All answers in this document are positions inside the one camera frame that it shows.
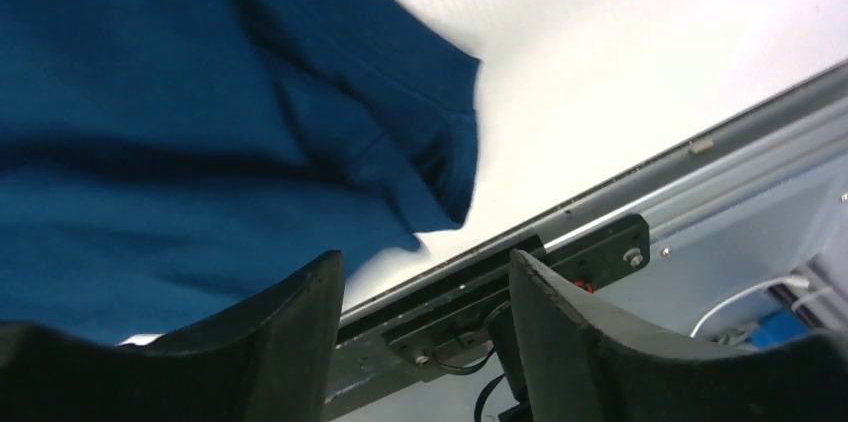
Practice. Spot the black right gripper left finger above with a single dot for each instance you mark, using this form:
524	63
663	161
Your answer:
266	358

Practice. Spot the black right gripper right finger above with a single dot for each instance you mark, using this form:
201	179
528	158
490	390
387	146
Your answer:
586	359

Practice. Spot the blue t-shirt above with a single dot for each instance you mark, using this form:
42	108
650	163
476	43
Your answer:
162	160

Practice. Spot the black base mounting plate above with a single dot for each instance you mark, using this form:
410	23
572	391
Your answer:
391	347

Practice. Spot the aluminium frame rail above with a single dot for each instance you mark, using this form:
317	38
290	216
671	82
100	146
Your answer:
715	149

